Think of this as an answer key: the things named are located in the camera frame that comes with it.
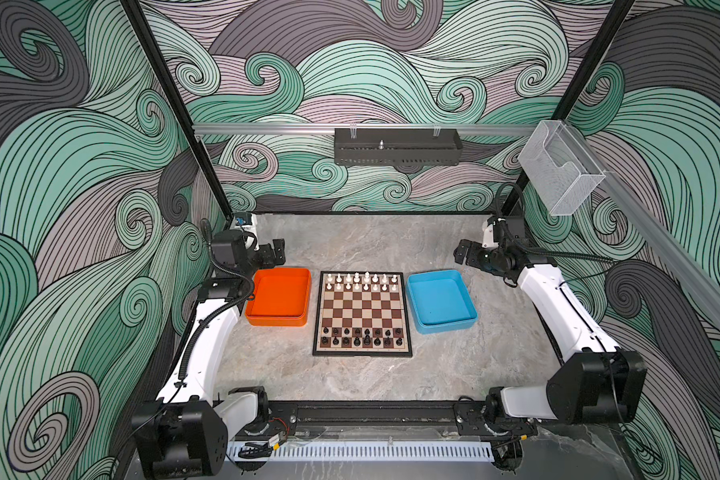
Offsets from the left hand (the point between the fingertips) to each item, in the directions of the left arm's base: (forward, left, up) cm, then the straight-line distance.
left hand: (267, 238), depth 79 cm
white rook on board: (+2, -16, -23) cm, 28 cm away
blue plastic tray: (-5, -52, -24) cm, 57 cm away
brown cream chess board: (-10, -26, -23) cm, 37 cm away
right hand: (0, -57, -6) cm, 58 cm away
